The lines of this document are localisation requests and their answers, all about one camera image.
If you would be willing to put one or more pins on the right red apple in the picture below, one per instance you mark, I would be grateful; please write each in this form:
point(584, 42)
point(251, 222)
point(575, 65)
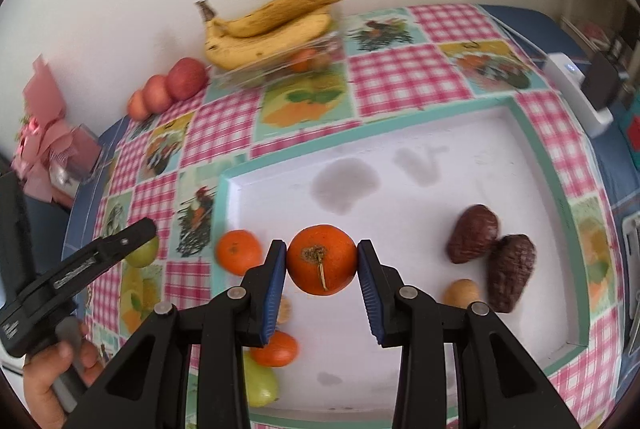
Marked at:
point(186, 78)

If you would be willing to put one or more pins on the white power strip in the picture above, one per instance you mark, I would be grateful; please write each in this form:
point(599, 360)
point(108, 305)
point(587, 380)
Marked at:
point(567, 78)

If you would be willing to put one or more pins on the black power adapter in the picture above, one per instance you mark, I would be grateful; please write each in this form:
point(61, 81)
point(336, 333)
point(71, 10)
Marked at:
point(603, 81)

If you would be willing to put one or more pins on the person left hand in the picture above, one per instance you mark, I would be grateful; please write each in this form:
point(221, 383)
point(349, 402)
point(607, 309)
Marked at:
point(41, 371)

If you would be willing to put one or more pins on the banana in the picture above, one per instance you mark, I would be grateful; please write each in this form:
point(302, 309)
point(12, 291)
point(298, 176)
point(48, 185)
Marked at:
point(266, 18)
point(230, 53)

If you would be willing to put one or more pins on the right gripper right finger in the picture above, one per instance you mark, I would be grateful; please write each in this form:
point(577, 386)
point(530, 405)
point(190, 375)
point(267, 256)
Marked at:
point(499, 385)

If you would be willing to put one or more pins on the teal tin box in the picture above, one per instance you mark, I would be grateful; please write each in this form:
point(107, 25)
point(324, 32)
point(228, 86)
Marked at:
point(629, 125)

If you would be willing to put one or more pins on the middle red apple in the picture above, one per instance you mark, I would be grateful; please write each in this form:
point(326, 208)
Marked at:
point(155, 95)

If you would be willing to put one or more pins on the red apple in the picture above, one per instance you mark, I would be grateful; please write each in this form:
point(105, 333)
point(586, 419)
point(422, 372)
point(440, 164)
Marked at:
point(186, 78)
point(155, 95)

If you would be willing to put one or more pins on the white tray with teal rim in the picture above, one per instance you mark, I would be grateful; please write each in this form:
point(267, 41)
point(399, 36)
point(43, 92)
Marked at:
point(402, 183)

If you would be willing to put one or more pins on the silver remote control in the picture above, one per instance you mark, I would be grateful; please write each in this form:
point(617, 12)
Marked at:
point(631, 243)

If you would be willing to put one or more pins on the clear plastic fruit container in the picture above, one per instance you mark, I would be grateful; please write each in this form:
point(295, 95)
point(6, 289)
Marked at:
point(265, 72)

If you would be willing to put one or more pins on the green jujube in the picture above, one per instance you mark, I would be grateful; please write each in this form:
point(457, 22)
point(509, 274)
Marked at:
point(145, 254)
point(261, 383)

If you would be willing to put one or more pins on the small tan longan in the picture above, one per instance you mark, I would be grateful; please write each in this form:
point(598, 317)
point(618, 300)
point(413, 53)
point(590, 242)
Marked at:
point(285, 311)

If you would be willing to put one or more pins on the upper banana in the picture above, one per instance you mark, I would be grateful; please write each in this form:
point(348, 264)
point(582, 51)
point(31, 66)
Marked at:
point(266, 18)

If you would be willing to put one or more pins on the large dark dried date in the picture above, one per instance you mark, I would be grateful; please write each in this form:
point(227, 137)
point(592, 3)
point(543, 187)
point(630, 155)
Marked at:
point(510, 265)

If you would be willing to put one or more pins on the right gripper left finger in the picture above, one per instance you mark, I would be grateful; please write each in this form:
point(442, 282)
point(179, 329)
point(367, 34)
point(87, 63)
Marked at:
point(145, 385)

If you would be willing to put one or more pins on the tangerine inside container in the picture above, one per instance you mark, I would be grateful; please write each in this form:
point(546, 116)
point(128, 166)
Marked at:
point(302, 60)

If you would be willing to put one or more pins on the orange tangerine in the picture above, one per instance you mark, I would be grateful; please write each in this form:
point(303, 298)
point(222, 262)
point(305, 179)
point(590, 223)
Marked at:
point(238, 251)

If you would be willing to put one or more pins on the pink flower bouquet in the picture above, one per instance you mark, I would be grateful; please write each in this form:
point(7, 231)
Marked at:
point(52, 156)

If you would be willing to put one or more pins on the small left apple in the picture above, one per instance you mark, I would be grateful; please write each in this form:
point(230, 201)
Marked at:
point(136, 108)

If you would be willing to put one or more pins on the brown walnut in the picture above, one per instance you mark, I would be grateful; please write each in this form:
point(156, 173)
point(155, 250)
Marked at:
point(461, 293)

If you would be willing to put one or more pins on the checkered fruit tablecloth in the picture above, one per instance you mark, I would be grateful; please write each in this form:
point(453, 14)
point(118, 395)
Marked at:
point(395, 62)

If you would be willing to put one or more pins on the lower banana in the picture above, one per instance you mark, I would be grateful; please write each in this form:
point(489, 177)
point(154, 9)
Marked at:
point(230, 53)

